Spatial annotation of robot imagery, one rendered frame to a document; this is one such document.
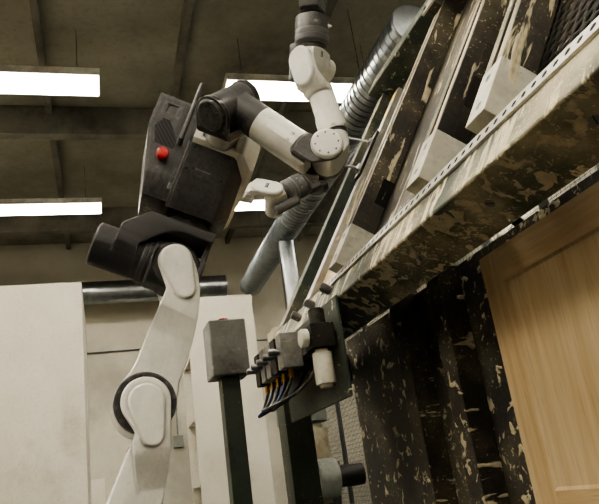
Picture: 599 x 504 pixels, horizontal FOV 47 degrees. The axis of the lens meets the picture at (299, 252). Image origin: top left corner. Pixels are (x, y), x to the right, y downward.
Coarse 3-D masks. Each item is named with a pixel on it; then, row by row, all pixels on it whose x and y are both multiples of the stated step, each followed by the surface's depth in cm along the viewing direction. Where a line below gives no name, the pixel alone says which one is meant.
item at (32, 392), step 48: (0, 288) 403; (48, 288) 411; (0, 336) 394; (48, 336) 401; (0, 384) 385; (48, 384) 392; (0, 432) 376; (48, 432) 383; (0, 480) 368; (48, 480) 374
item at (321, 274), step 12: (396, 96) 248; (384, 120) 243; (384, 132) 241; (372, 156) 236; (360, 180) 231; (360, 192) 229; (348, 204) 227; (348, 216) 224; (336, 228) 226; (336, 240) 220; (324, 264) 216; (324, 276) 214; (312, 288) 213
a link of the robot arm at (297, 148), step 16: (272, 112) 166; (256, 128) 165; (272, 128) 164; (288, 128) 163; (272, 144) 164; (288, 144) 162; (304, 144) 161; (320, 144) 159; (336, 144) 159; (288, 160) 164; (304, 160) 160; (320, 160) 159; (336, 176) 170
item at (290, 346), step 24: (312, 312) 163; (336, 312) 162; (288, 336) 173; (312, 336) 159; (336, 336) 163; (264, 360) 178; (288, 360) 171; (312, 360) 180; (336, 360) 163; (264, 384) 193; (288, 384) 171; (312, 384) 181; (336, 384) 164; (264, 408) 176; (312, 408) 181
